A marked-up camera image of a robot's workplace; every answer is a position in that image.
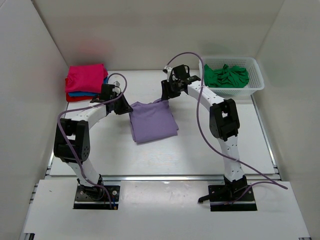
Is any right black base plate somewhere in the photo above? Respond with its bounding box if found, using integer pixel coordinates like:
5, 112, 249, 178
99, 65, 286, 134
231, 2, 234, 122
209, 188, 258, 212

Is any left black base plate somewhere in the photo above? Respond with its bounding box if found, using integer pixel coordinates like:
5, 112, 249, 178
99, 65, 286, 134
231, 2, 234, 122
73, 185, 121, 211

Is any green t shirt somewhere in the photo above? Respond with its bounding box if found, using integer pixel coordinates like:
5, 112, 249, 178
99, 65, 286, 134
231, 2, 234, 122
204, 64, 250, 88

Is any purple t shirt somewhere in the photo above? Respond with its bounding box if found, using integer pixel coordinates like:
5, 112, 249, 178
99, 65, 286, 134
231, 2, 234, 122
129, 99, 179, 144

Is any white plastic basket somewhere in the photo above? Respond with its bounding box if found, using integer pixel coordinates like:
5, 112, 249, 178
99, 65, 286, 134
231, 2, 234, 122
199, 56, 265, 97

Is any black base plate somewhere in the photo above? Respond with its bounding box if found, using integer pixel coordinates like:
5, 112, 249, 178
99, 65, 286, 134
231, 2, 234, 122
209, 188, 258, 212
73, 185, 121, 211

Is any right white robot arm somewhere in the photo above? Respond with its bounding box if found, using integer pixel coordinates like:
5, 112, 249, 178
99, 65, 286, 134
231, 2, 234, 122
161, 64, 248, 204

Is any pink folded t shirt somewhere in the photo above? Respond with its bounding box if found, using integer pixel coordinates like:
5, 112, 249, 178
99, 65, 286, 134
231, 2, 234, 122
65, 63, 108, 93

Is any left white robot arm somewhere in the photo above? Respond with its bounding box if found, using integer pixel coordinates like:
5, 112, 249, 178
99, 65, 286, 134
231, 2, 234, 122
53, 84, 133, 201

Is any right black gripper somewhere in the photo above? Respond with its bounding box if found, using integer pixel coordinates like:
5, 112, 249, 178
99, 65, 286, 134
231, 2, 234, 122
162, 79, 181, 101

